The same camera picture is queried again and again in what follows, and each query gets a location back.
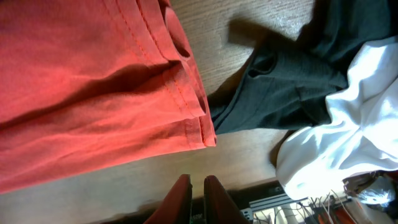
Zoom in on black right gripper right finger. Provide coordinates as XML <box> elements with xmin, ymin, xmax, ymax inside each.
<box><xmin>204</xmin><ymin>175</ymin><xmax>249</xmax><ymax>224</ymax></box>

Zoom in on aluminium frame with wires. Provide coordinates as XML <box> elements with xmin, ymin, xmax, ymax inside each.
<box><xmin>239</xmin><ymin>170</ymin><xmax>398</xmax><ymax>224</ymax></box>

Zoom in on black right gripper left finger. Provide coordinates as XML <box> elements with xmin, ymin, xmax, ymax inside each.
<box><xmin>144</xmin><ymin>174</ymin><xmax>192</xmax><ymax>224</ymax></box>

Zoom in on red orange t-shirt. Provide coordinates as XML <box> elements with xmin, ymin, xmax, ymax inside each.
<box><xmin>1</xmin><ymin>0</ymin><xmax>216</xmax><ymax>193</ymax></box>

